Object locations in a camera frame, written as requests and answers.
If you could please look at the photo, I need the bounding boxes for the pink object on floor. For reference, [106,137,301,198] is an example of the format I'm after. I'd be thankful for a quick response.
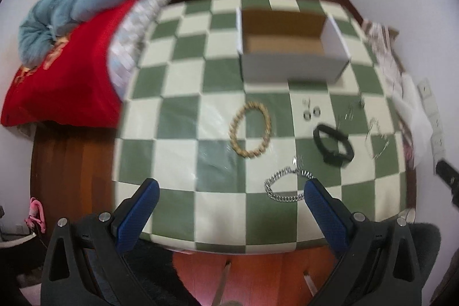
[25,197,46,234]

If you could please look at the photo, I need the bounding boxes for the small silver earrings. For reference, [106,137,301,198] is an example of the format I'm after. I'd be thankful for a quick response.
[337,98,365,128]

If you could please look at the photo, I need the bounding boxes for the black strap bracelet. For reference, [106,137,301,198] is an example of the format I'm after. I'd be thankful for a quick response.
[313,123,356,166]

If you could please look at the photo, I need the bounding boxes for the floral fabric bundle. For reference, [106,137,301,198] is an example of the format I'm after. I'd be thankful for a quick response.
[362,19,404,97]

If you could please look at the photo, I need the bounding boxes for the grey white patterned bedsheet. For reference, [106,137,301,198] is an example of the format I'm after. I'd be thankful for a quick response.
[107,0,170,100]

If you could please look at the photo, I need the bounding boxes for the white translucent cloth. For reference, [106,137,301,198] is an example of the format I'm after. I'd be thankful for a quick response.
[392,73,433,168]

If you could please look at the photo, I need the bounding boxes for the red blanket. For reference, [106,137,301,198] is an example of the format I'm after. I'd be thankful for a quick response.
[1,0,136,128]

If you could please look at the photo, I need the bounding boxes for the green white checkered tablecloth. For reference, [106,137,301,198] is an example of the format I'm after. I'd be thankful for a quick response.
[112,0,407,253]

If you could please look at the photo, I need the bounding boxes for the white power strip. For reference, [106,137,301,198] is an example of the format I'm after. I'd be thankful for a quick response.
[418,78,446,167]

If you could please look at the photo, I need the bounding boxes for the open white cardboard box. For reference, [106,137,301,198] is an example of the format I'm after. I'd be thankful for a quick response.
[236,9,351,84]

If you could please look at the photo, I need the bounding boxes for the silver chain bracelet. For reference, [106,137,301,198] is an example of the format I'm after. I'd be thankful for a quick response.
[264,155,316,203]

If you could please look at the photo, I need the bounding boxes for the wooden bead bracelet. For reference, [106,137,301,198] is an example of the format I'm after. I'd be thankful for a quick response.
[228,102,272,160]

